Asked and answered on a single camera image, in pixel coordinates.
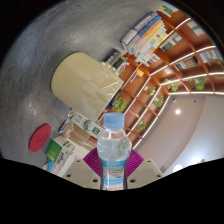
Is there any cream plastic cup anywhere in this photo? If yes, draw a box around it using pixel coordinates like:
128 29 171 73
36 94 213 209
50 51 125 123

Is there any clear blue-capped water bottle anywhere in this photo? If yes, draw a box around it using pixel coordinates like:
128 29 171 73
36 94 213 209
96 112 133 192

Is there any wooden wall shelf unit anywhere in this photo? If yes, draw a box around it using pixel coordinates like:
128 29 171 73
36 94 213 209
98 6 224 151

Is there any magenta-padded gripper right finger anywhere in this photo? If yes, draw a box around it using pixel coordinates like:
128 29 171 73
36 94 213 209
126 148 164 190

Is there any stack of colourful books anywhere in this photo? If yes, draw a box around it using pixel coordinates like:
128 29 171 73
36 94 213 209
120 11 169 68

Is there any green white tissue box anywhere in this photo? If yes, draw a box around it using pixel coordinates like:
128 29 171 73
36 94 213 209
44 135 84 176

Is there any flat round red coaster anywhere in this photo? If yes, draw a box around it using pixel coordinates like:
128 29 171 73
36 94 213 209
28 123 53 154

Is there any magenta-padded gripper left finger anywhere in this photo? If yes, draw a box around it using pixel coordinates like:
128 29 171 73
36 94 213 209
63 148 103 190

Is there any stack of dark-covered books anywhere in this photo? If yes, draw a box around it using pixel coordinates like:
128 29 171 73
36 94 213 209
101 48 129 73

